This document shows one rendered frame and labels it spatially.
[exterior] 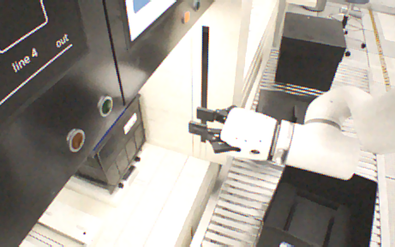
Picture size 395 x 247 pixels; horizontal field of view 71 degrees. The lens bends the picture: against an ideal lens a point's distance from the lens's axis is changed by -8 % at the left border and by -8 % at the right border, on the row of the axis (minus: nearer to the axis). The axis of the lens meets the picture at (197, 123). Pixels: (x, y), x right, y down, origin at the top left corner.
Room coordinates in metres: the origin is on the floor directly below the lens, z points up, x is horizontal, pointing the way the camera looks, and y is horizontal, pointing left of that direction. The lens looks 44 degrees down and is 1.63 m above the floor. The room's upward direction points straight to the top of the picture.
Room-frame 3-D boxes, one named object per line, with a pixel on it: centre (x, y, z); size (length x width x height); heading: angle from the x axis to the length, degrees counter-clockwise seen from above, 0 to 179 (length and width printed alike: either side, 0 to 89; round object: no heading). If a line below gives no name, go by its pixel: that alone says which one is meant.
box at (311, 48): (1.27, -0.55, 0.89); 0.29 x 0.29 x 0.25; 74
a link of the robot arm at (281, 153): (0.39, -0.17, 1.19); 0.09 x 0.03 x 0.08; 160
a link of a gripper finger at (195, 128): (0.41, -0.01, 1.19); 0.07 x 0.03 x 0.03; 70
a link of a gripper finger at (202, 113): (0.48, -0.03, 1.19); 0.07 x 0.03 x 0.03; 70
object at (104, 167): (0.56, 0.29, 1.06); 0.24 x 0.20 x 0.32; 160
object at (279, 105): (0.82, -0.37, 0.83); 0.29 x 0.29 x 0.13; 77
